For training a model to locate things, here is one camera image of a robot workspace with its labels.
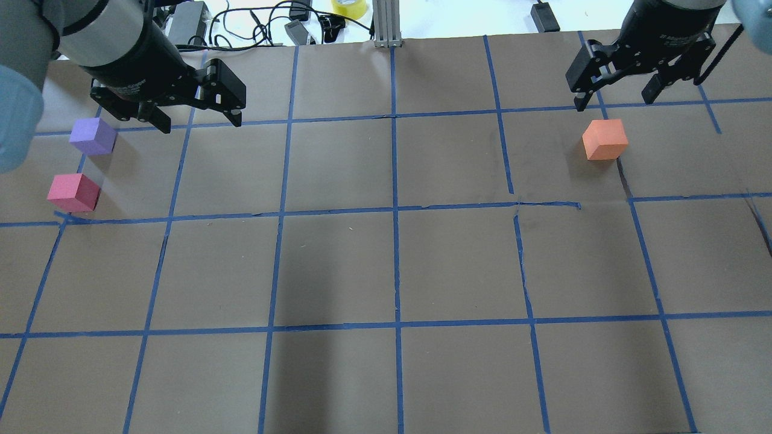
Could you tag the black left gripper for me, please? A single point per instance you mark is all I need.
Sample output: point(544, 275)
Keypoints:
point(146, 58)

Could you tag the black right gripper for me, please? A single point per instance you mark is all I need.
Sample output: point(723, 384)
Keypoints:
point(658, 28)

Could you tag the orange foam cube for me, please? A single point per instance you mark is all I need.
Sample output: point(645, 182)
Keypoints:
point(605, 139)

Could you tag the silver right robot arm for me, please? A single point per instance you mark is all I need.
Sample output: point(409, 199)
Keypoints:
point(754, 19)

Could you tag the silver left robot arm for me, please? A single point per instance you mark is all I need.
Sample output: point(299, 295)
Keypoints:
point(31, 32)

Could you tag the black power brick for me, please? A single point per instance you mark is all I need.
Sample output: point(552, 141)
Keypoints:
point(188, 24)

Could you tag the black power adapter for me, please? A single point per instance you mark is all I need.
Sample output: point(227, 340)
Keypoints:
point(544, 18)

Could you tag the purple foam cube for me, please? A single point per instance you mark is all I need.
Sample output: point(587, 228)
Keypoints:
point(93, 136)

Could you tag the pink foam cube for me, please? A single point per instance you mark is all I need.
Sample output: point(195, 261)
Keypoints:
point(74, 193)

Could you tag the yellow tape roll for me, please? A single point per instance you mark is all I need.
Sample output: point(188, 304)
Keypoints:
point(354, 9)

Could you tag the aluminium frame post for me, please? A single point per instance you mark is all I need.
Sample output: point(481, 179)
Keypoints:
point(386, 21)

